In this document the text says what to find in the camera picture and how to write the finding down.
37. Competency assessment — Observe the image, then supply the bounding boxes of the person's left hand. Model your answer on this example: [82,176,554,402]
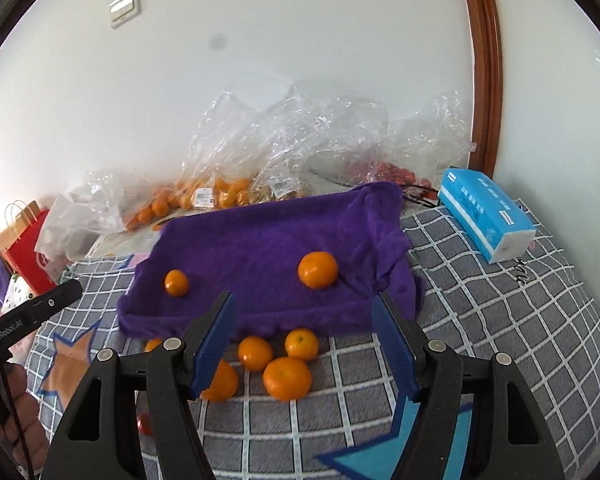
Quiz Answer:
[2,360,51,468]

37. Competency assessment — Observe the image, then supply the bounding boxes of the blue tissue pack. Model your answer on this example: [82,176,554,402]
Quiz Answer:
[437,166,537,264]

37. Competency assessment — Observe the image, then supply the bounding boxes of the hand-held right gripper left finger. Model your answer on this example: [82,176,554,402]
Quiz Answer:
[42,291,237,480]

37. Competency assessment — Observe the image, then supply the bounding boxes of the white wall switch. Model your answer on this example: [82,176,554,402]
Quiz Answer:
[108,0,142,29]

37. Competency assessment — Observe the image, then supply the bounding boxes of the crumpled clear plastic bag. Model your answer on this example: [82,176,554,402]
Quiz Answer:
[82,169,181,233]

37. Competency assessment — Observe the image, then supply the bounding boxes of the large tangerine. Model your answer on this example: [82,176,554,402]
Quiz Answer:
[298,251,339,290]
[262,356,313,402]
[200,359,239,403]
[284,328,320,362]

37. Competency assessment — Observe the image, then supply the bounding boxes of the brown wooden door frame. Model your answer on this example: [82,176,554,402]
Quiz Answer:
[455,0,504,178]

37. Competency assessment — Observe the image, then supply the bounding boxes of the black cord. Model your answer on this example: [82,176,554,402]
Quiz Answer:
[399,185,440,209]

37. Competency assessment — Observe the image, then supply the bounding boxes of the red paper bag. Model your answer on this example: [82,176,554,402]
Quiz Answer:
[0,200,56,296]

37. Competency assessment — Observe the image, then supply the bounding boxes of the white patterned bag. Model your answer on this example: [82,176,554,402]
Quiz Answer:
[2,272,37,312]

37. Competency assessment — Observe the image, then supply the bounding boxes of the pile of red fruits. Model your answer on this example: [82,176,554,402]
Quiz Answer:
[352,160,438,196]

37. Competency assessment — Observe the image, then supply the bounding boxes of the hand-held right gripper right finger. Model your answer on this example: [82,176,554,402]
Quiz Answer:
[371,292,566,480]

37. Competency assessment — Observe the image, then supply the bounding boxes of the white plastic bag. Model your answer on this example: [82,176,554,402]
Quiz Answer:
[34,192,108,267]

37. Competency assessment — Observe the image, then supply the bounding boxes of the grey plaid bed sheet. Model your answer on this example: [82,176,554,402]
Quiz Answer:
[25,195,600,480]

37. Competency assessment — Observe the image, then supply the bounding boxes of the pile of bagged tangerines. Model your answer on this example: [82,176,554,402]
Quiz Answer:
[124,176,256,232]

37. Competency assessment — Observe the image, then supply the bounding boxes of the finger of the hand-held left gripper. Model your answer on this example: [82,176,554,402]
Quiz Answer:
[17,279,84,325]

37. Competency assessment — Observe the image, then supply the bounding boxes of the purple towel-covered tray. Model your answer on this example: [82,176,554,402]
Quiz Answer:
[116,181,427,341]

